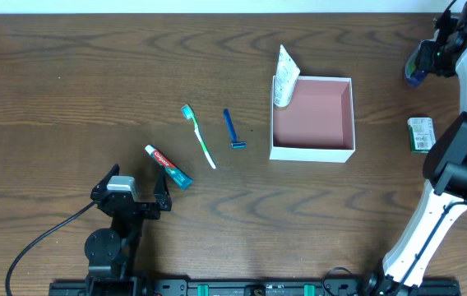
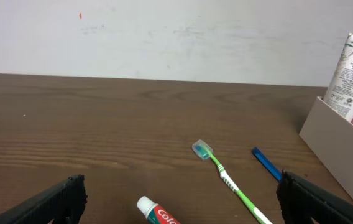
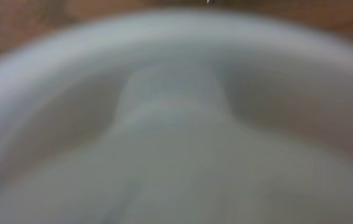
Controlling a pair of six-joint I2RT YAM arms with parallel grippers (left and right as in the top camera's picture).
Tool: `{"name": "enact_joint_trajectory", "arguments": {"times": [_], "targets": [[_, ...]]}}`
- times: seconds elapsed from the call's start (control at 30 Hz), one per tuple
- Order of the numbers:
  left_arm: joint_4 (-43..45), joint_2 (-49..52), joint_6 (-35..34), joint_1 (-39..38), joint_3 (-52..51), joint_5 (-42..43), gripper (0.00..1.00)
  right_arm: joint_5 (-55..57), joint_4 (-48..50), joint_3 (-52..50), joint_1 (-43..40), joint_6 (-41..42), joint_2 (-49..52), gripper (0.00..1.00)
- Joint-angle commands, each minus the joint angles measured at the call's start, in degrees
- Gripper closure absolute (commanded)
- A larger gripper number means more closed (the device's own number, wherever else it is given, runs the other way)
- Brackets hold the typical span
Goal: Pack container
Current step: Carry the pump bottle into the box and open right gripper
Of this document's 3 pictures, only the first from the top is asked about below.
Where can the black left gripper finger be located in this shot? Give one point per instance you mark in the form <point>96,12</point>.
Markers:
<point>101,186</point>
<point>161,192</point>

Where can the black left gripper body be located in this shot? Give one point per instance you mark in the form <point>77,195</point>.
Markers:
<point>136,208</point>

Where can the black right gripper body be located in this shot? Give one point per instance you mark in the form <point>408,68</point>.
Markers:
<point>418,64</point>

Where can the red teal Colgate toothpaste tube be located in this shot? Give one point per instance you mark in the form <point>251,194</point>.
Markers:
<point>176,174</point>

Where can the clear pump bottle purple liquid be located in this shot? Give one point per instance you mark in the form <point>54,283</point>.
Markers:
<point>413,76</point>

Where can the green white soap box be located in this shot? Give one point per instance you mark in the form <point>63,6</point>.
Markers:
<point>421,134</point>

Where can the white Pantene lotion tube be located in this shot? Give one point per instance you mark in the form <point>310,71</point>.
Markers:
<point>286,75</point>

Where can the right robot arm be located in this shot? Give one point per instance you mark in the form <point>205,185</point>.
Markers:
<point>444,197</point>

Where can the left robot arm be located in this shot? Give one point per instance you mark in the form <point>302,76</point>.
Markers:
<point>111,251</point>

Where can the green white toothbrush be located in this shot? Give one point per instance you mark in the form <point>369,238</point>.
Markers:
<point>189,114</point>

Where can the blue disposable razor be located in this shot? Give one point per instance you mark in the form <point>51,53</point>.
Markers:
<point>235,143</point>

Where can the cream box with pink interior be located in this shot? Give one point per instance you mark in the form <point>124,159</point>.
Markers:
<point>317,125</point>

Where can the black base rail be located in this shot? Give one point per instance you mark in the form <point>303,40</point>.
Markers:
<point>208,288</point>

